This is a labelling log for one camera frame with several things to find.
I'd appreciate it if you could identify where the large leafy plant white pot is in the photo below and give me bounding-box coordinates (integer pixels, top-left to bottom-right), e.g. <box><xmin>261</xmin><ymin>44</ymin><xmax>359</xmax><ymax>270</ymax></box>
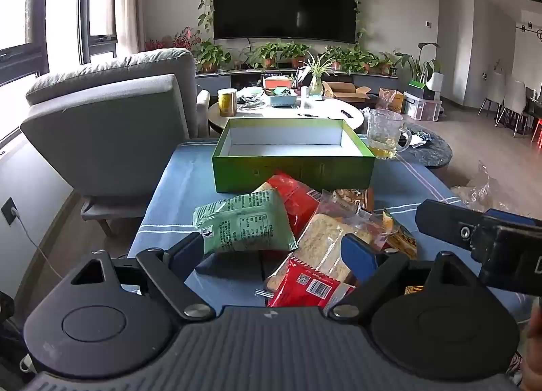
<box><xmin>394</xmin><ymin>41</ymin><xmax>443</xmax><ymax>92</ymax></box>

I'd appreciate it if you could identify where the green cardboard box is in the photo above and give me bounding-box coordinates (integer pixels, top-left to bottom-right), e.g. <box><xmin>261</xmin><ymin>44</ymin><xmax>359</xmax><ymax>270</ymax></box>
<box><xmin>212</xmin><ymin>117</ymin><xmax>376</xmax><ymax>193</ymax></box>

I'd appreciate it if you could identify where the glass mug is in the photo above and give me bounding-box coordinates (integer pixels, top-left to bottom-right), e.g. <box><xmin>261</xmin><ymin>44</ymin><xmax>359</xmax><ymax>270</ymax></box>
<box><xmin>365</xmin><ymin>108</ymin><xmax>412</xmax><ymax>160</ymax></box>

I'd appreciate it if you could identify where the yellow snack packet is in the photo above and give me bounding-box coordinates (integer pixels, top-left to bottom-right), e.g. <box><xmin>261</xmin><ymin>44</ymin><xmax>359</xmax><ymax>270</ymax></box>
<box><xmin>382</xmin><ymin>209</ymin><xmax>418</xmax><ymax>260</ymax></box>

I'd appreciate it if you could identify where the wall socket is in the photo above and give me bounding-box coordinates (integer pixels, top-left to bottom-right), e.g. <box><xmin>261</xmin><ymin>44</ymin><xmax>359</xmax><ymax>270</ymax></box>
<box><xmin>1</xmin><ymin>197</ymin><xmax>20</xmax><ymax>226</ymax></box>

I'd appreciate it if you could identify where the red snack packet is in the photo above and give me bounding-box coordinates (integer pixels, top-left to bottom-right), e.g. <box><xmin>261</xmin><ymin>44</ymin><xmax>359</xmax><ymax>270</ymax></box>
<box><xmin>267</xmin><ymin>255</ymin><xmax>356</xmax><ymax>309</ymax></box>

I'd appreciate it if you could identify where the blue striped tablecloth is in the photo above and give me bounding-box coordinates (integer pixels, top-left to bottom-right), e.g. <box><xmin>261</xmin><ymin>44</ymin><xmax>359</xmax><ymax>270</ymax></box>
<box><xmin>127</xmin><ymin>137</ymin><xmax>534</xmax><ymax>313</ymax></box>

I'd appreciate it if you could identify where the light blue basket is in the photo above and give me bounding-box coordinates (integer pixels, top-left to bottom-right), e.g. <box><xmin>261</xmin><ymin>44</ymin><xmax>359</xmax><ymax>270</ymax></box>
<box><xmin>263</xmin><ymin>88</ymin><xmax>298</xmax><ymax>107</ymax></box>

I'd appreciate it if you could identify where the green snack packet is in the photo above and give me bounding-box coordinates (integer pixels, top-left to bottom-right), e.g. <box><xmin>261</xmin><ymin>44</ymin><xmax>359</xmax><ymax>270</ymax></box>
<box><xmin>193</xmin><ymin>188</ymin><xmax>297</xmax><ymax>254</ymax></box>

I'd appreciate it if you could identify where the clear storage box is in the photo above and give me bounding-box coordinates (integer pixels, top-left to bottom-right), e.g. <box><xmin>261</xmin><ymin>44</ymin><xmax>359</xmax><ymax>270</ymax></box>
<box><xmin>403</xmin><ymin>91</ymin><xmax>443</xmax><ymax>121</ymax></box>

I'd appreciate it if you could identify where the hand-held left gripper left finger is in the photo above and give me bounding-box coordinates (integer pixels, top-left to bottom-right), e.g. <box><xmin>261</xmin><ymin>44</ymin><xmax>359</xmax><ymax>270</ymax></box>
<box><xmin>68</xmin><ymin>232</ymin><xmax>216</xmax><ymax>322</ymax></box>

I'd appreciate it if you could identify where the white dining chair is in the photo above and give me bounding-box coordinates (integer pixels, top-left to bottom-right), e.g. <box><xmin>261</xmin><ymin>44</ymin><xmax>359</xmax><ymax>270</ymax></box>
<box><xmin>478</xmin><ymin>73</ymin><xmax>506</xmax><ymax>116</ymax></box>
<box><xmin>497</xmin><ymin>80</ymin><xmax>528</xmax><ymax>138</ymax></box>

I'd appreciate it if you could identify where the clear cracker packet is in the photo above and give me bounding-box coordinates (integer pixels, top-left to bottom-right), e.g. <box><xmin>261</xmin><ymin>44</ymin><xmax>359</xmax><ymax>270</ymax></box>
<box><xmin>256</xmin><ymin>212</ymin><xmax>375</xmax><ymax>296</ymax></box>

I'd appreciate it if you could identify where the grey sofa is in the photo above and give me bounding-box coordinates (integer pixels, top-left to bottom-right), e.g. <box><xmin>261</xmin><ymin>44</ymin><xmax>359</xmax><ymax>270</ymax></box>
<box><xmin>20</xmin><ymin>47</ymin><xmax>211</xmax><ymax>239</ymax></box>

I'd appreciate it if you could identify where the red flower decoration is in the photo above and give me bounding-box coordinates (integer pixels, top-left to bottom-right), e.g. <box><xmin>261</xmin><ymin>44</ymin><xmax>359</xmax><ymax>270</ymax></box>
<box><xmin>145</xmin><ymin>27</ymin><xmax>202</xmax><ymax>52</ymax></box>

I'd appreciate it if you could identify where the black round side table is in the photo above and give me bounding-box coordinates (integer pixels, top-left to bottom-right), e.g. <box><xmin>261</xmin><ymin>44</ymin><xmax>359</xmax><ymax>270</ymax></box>
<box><xmin>398</xmin><ymin>122</ymin><xmax>454</xmax><ymax>169</ymax></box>

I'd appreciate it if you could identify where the person's right forearm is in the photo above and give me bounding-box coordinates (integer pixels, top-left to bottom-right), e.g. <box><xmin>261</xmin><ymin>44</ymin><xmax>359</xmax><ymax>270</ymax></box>
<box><xmin>519</xmin><ymin>295</ymin><xmax>542</xmax><ymax>391</ymax></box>

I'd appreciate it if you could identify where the yellow can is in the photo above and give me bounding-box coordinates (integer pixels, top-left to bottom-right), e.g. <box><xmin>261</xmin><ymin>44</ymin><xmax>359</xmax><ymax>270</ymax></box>
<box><xmin>217</xmin><ymin>88</ymin><xmax>238</xmax><ymax>118</ymax></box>

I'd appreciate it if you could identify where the large window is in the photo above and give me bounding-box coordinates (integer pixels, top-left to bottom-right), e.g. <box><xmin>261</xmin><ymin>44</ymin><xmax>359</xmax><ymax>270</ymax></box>
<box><xmin>0</xmin><ymin>0</ymin><xmax>49</xmax><ymax>87</ymax></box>

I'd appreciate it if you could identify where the white round coffee table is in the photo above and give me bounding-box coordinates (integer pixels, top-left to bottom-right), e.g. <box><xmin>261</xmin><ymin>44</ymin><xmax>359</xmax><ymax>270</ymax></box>
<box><xmin>207</xmin><ymin>97</ymin><xmax>366</xmax><ymax>138</ymax></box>

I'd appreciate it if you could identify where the spider plant in glass vase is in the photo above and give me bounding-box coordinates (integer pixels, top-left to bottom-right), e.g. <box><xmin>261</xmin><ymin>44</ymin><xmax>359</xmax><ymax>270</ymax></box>
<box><xmin>298</xmin><ymin>52</ymin><xmax>339</xmax><ymax>96</ymax></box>

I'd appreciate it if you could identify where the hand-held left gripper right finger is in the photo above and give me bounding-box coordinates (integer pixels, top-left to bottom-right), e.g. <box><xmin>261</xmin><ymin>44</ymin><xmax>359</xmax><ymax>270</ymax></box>
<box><xmin>328</xmin><ymin>233</ymin><xmax>481</xmax><ymax>324</ymax></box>

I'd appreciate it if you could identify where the open cardboard box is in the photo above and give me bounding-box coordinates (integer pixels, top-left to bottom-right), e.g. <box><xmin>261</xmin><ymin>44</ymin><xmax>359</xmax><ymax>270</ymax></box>
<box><xmin>324</xmin><ymin>82</ymin><xmax>371</xmax><ymax>104</ymax></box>

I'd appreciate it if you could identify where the light curtain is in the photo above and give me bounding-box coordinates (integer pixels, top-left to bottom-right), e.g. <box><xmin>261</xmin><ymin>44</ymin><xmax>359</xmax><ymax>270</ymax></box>
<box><xmin>114</xmin><ymin>0</ymin><xmax>147</xmax><ymax>55</ymax></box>

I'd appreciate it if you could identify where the potted pothos plant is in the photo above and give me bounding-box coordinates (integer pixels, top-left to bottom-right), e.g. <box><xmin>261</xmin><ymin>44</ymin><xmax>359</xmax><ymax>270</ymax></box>
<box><xmin>250</xmin><ymin>41</ymin><xmax>310</xmax><ymax>70</ymax></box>
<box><xmin>192</xmin><ymin>41</ymin><xmax>231</xmax><ymax>74</ymax></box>
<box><xmin>324</xmin><ymin>44</ymin><xmax>382</xmax><ymax>74</ymax></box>

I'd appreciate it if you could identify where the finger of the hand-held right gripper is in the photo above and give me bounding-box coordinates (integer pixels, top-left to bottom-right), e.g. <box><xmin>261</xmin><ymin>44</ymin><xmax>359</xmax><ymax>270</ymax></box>
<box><xmin>415</xmin><ymin>200</ymin><xmax>487</xmax><ymax>253</ymax></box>
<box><xmin>483</xmin><ymin>208</ymin><xmax>534</xmax><ymax>226</ymax></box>

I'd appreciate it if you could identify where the white cable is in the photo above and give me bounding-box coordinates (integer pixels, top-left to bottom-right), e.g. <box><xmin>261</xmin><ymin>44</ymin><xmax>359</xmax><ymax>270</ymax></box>
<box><xmin>13</xmin><ymin>209</ymin><xmax>64</xmax><ymax>277</ymax></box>

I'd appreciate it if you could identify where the clear plastic bag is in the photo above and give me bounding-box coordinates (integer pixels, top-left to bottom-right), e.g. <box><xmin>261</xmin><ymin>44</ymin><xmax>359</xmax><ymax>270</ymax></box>
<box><xmin>451</xmin><ymin>161</ymin><xmax>534</xmax><ymax>216</ymax></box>

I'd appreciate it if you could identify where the red yellow chips packet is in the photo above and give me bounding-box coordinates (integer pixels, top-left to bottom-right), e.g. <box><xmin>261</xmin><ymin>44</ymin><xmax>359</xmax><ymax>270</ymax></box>
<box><xmin>254</xmin><ymin>171</ymin><xmax>322</xmax><ymax>239</ymax></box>

